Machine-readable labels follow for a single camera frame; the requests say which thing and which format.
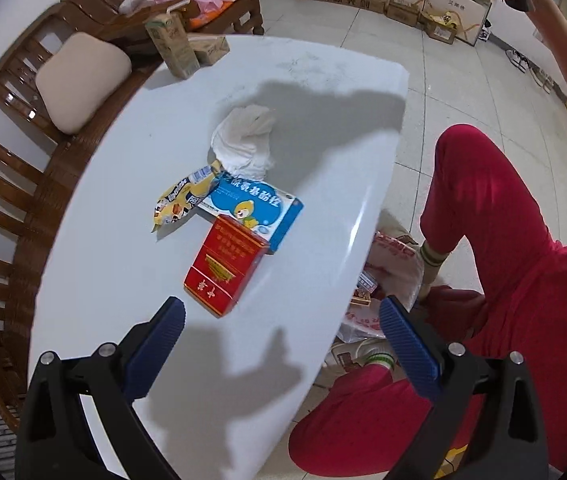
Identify red cigarette box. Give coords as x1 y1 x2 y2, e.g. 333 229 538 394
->
184 214 269 318

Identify white tissue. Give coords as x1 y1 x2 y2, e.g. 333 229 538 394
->
210 104 276 181

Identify white trash bag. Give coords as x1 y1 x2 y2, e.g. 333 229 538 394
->
338 231 425 344

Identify person's red trouser legs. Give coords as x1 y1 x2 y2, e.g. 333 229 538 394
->
289 125 567 477

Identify yellow snack wrapper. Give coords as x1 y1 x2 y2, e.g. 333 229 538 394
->
152 160 224 232

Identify long wooden bench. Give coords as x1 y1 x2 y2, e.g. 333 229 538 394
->
0 3 161 429

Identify blue white medicine box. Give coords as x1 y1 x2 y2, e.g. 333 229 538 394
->
198 171 304 254

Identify beige cushion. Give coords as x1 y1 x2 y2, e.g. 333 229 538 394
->
35 32 131 134

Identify small brown cardboard box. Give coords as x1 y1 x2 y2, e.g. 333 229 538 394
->
419 11 458 44

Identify small brown drink carton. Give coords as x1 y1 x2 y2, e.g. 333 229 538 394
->
188 34 230 66

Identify tall green milk carton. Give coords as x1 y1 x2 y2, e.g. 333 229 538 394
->
144 0 200 80

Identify wooden armchair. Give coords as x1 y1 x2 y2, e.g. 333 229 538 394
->
62 0 265 54

